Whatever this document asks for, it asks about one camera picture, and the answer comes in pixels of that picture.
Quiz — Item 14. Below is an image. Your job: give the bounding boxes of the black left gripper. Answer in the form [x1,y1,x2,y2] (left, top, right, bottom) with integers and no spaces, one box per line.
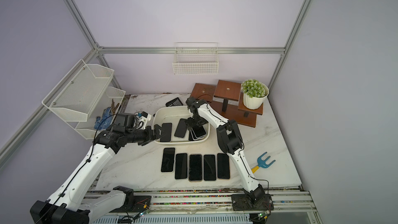
[126,124,168,147]

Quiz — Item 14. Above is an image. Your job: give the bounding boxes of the black phone placed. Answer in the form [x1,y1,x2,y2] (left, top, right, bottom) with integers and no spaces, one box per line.
[188,154,203,181]
[175,153,188,180]
[161,147,176,173]

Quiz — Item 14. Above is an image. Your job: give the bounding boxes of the blue case phone large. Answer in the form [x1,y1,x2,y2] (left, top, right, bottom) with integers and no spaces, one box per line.
[189,126,207,141]

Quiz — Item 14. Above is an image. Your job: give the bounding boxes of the black phone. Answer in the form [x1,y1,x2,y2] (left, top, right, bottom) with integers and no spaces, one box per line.
[174,118,188,139]

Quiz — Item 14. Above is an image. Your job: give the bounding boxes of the pink case phone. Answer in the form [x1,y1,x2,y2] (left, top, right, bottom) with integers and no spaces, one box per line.
[217,153,230,180]

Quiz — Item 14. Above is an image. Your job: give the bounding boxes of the light blue case phone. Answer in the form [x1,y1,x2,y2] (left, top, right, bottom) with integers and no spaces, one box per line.
[203,155,217,181]

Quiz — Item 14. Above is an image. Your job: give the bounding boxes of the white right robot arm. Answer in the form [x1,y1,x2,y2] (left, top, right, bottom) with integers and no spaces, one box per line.
[186,97,266,208]

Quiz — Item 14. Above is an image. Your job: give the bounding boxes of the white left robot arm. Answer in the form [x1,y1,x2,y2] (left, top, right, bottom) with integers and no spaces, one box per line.
[30,114,163,224]

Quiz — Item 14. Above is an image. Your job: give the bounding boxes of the white plastic storage box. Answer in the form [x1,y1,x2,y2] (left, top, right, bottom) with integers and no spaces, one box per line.
[152,106,210,146]

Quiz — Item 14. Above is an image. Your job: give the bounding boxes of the black slotted tray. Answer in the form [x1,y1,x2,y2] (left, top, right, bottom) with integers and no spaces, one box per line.
[165,97,183,107]

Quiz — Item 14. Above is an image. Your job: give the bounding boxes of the brown wooden tiered stand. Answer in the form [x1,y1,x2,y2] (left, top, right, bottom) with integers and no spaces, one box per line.
[191,80,263,128]

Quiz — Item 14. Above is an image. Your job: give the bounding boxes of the blue toy in shelf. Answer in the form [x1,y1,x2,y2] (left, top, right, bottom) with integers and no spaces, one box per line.
[94,107,113,130]

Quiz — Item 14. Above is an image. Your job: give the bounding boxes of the white ribbed plant pot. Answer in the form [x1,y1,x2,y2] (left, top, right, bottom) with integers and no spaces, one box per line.
[243,93,268,110]

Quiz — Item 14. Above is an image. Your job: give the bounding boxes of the green artificial plant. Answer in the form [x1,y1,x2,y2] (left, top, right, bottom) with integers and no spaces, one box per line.
[241,79,269,98]

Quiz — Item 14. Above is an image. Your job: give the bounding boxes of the white mesh upper shelf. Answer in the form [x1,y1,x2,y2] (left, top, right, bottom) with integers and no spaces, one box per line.
[41,60,114,122]

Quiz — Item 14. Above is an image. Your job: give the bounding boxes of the blue yellow toy fork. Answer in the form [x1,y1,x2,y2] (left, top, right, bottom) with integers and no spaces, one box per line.
[251,152,276,173]

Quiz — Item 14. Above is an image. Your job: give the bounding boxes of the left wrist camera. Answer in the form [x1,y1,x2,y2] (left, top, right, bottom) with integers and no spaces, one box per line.
[136,111,152,129]

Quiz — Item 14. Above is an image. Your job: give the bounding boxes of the white wire wall basket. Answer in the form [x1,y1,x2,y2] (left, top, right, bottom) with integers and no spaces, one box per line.
[173,42,219,75]

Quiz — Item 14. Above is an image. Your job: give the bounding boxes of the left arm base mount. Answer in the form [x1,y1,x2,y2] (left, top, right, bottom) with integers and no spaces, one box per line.
[111,187,151,213]

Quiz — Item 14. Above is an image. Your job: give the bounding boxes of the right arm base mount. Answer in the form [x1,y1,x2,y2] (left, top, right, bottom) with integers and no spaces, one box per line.
[231,191,274,211]

